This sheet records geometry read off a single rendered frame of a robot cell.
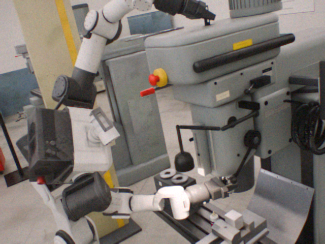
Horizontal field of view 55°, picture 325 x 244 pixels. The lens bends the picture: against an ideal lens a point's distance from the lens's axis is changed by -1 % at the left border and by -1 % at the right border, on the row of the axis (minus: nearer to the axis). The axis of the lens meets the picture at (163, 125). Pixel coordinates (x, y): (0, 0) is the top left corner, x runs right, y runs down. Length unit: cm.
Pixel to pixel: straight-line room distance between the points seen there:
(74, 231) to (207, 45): 106
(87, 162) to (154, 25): 739
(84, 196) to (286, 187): 100
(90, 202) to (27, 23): 182
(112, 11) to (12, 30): 885
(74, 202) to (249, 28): 83
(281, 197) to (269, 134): 48
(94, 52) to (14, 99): 883
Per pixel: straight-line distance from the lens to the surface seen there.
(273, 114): 129
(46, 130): 114
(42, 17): 269
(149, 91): 114
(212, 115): 113
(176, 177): 168
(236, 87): 111
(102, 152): 118
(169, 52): 99
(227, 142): 117
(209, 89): 104
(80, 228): 162
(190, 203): 130
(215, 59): 98
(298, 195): 164
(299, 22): 608
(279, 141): 135
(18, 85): 1001
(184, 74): 98
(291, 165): 162
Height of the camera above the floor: 196
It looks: 20 degrees down
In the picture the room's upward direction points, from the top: 11 degrees counter-clockwise
